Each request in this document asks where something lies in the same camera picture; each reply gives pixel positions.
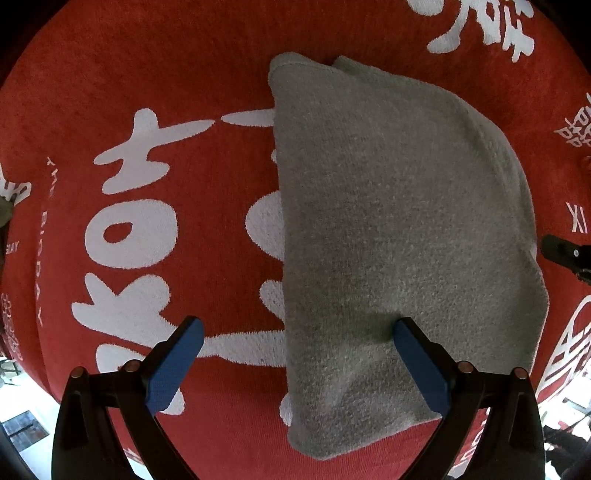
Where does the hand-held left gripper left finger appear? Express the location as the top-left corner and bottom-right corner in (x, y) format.
(52, 316), (206, 480)

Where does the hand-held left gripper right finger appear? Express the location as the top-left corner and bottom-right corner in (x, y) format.
(392, 318), (546, 480)

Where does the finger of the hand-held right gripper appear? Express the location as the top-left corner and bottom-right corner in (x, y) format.
(541, 234), (591, 283)

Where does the grey towel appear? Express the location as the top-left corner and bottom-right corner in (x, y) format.
(268, 52), (551, 463)

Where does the red printed blanket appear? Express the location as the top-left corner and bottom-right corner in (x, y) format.
(0, 0), (591, 480)

